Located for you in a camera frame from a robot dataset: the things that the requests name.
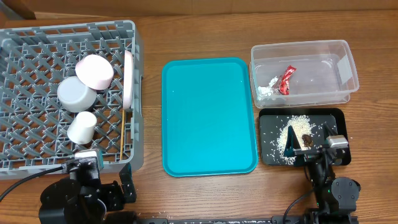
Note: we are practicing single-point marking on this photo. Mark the clear plastic bin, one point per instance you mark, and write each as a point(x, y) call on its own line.
point(326, 73)

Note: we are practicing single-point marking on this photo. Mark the grey dishwasher rack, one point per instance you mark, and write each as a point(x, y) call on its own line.
point(34, 124)

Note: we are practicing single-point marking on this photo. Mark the white cup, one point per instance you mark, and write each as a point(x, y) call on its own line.
point(81, 130)

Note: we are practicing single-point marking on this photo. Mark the small white plate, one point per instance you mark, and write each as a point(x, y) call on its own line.
point(95, 72)

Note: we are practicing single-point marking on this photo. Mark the wooden chopstick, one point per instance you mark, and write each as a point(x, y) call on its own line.
point(122, 135)

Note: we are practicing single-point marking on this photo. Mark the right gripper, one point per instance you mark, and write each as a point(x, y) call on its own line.
point(311, 152)

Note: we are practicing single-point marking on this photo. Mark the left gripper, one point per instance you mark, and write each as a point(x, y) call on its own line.
point(116, 201)

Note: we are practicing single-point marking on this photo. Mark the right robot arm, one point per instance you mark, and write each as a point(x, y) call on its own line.
point(336, 196)

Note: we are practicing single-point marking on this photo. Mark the brown food scrap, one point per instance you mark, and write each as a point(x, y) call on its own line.
point(307, 140)

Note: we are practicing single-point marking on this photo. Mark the large white plate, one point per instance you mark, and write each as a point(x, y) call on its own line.
point(128, 79)

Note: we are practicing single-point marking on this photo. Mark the black tray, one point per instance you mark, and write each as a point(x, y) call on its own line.
point(337, 113)

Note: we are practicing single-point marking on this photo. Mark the grey shallow bowl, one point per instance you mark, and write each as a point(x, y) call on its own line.
point(75, 96)

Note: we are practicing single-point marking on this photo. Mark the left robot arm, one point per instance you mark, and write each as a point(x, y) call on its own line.
point(83, 198)

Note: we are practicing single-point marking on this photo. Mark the teal plastic tray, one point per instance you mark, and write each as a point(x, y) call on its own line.
point(208, 123)

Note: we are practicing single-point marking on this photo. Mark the red snack wrapper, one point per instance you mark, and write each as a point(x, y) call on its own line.
point(278, 85)

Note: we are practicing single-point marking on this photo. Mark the pile of rice grains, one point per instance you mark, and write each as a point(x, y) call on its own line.
point(273, 133)

